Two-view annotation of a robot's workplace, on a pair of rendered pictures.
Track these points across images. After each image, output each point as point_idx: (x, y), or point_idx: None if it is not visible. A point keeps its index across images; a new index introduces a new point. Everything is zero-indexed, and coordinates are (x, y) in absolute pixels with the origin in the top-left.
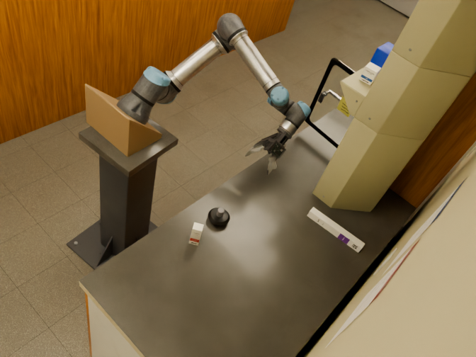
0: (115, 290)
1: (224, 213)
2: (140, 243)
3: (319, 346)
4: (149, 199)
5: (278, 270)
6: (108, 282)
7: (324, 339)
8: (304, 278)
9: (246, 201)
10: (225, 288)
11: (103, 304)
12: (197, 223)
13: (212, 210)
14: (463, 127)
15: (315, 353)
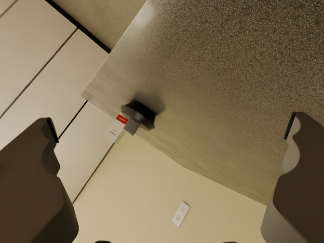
0: (102, 109)
1: (140, 124)
2: (88, 92)
3: (211, 228)
4: None
5: (233, 176)
6: (95, 103)
7: (217, 231)
8: (267, 197)
9: (189, 111)
10: (173, 148)
11: (103, 111)
12: (106, 138)
13: (121, 112)
14: None
15: (192, 237)
